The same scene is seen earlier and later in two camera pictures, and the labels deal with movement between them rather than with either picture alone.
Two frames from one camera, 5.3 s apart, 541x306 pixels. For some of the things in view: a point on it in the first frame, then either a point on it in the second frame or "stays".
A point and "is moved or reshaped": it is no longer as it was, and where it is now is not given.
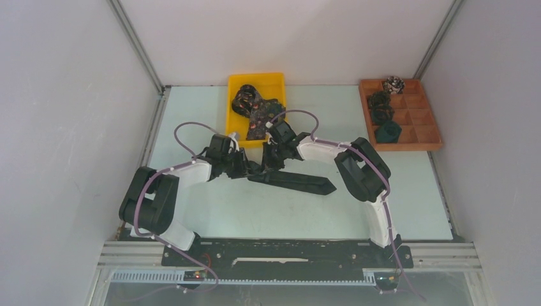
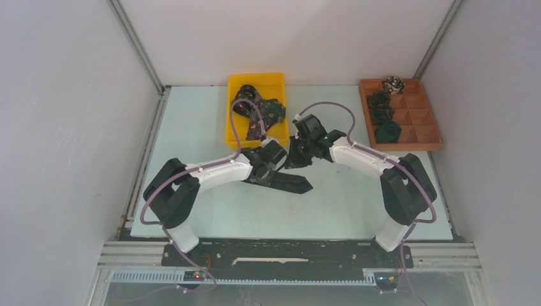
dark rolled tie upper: [379, 97] stays
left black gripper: [243, 169] → [270, 170]
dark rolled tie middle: [381, 113] stays
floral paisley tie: [247, 101] stays
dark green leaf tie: [296, 182] is moved or reshaped
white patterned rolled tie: [394, 85] stays
